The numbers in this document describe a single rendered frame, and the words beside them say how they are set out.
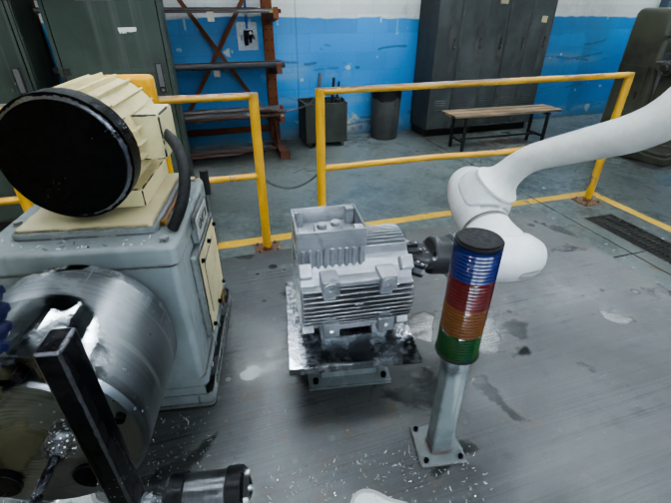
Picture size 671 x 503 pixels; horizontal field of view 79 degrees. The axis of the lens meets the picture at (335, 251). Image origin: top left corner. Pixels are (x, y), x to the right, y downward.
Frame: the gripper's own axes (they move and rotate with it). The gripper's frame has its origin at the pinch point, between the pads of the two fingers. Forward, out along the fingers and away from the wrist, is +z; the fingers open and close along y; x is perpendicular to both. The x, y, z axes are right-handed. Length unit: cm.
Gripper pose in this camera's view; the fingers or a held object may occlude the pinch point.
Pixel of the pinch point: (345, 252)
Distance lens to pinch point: 76.1
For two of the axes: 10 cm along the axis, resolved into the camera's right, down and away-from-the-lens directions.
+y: 1.8, 5.0, -8.4
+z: -9.7, -0.3, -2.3
